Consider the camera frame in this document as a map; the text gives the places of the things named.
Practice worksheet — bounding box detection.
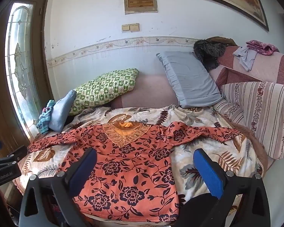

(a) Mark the dark fur coat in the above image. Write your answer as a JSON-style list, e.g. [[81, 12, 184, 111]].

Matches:
[[193, 36, 238, 70]]

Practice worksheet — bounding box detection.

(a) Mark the framed wall plaque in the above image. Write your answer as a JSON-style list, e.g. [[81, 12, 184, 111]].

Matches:
[[124, 0, 158, 15]]

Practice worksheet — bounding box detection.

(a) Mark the leaf print fleece blanket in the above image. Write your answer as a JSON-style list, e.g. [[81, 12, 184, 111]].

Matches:
[[13, 104, 269, 220]]

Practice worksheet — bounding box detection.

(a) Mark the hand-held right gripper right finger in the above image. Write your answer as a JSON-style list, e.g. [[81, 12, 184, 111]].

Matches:
[[193, 148, 271, 227]]

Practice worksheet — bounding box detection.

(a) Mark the teal striped knit sweater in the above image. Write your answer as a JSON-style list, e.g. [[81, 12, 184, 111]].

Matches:
[[36, 100, 56, 134]]

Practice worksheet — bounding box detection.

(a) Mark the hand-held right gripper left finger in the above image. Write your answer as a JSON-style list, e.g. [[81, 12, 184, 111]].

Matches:
[[19, 148, 98, 227]]

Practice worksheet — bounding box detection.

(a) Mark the grey-blue pillow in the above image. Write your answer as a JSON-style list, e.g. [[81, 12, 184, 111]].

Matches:
[[156, 51, 224, 109]]

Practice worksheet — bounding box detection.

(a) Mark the orange floral shirt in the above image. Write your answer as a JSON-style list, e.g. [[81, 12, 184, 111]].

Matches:
[[28, 120, 242, 223]]

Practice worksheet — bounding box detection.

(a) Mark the stained glass window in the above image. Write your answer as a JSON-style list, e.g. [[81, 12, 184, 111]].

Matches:
[[4, 2, 42, 139]]

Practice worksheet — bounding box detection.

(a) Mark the green checked pillow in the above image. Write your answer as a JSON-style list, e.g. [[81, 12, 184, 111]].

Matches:
[[68, 68, 140, 116]]

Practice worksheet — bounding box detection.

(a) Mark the pink sofa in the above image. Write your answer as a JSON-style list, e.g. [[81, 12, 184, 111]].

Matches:
[[208, 45, 284, 90]]

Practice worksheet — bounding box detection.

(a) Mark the lavender garment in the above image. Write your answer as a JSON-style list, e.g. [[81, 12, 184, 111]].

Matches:
[[233, 46, 258, 72]]

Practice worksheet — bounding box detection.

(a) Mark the light blue fleece cloth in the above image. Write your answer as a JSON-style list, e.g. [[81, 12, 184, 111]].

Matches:
[[48, 90, 77, 131]]

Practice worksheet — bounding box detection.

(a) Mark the beige wall switch panel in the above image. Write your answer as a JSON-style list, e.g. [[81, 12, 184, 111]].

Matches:
[[122, 23, 140, 33]]

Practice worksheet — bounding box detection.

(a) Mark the pink patterned garment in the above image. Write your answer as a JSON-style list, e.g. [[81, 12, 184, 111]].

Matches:
[[246, 40, 280, 56]]

